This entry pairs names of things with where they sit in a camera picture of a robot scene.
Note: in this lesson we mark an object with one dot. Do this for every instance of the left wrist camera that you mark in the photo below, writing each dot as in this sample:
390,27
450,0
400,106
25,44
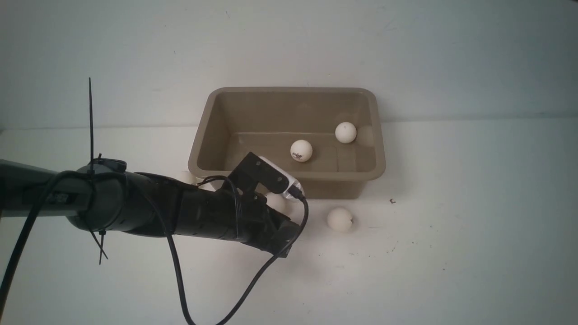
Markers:
254,170

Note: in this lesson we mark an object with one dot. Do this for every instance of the white ping-pong ball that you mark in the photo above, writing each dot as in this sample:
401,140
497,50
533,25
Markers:
340,220
301,151

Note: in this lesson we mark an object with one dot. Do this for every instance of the tan plastic bin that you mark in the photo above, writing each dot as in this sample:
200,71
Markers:
267,120

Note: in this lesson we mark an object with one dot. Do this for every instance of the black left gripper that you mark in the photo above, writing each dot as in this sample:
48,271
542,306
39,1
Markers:
257,226

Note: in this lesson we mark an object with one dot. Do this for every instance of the white ball with black mark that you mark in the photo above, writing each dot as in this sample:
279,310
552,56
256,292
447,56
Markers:
276,202

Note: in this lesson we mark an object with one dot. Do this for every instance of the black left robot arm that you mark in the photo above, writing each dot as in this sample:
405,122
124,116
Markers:
104,196

